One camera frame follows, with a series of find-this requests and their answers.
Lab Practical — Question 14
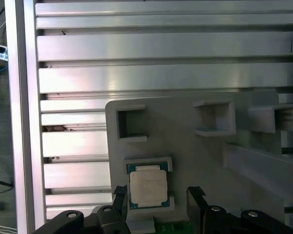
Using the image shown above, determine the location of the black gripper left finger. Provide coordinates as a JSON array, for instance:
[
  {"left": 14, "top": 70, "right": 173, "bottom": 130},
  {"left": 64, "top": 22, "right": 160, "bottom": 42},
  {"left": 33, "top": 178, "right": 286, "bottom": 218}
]
[{"left": 34, "top": 185, "right": 131, "bottom": 234}]

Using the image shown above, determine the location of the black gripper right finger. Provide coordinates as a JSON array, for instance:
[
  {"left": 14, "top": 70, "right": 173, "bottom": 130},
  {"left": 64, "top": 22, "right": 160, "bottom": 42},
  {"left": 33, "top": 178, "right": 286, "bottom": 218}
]
[{"left": 186, "top": 186, "right": 293, "bottom": 234}]

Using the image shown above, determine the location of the silver CPU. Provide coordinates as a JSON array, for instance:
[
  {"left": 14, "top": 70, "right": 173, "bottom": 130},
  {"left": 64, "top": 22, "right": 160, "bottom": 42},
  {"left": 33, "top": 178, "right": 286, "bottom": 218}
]
[{"left": 126, "top": 163, "right": 170, "bottom": 210}]

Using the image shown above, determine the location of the green RAM stick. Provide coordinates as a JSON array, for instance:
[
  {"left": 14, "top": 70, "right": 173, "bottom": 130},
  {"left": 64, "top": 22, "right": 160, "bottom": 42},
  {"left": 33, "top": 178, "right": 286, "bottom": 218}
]
[{"left": 158, "top": 220, "right": 192, "bottom": 234}]

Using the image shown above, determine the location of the grey parts rack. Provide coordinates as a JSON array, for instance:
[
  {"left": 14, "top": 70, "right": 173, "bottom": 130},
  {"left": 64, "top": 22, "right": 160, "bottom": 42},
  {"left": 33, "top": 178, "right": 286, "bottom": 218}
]
[{"left": 105, "top": 91, "right": 293, "bottom": 234}]

